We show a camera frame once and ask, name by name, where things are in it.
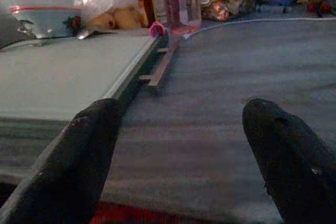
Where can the grey tablecloth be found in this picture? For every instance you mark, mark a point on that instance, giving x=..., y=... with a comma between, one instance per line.
x=210, y=119

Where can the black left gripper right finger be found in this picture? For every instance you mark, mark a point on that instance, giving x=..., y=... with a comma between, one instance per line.
x=291, y=161

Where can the brown sauce bottle yellow label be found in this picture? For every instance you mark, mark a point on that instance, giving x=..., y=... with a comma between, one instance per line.
x=146, y=1

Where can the pink flower ornament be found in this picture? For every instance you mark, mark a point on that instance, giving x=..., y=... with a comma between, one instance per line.
x=156, y=29

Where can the clear red liquid bottle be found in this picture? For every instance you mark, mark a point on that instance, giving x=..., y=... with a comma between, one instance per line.
x=181, y=1

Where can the metal spoon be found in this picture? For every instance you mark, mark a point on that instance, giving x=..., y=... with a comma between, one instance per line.
x=89, y=33

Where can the white bowl with red rim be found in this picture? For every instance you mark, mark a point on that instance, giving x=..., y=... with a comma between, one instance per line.
x=50, y=20

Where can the yellow buns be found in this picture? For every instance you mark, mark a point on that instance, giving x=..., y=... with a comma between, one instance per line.
x=118, y=19

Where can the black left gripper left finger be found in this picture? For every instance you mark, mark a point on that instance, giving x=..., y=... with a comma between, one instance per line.
x=68, y=166

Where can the pale green tray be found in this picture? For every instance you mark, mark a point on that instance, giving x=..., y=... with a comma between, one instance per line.
x=65, y=77

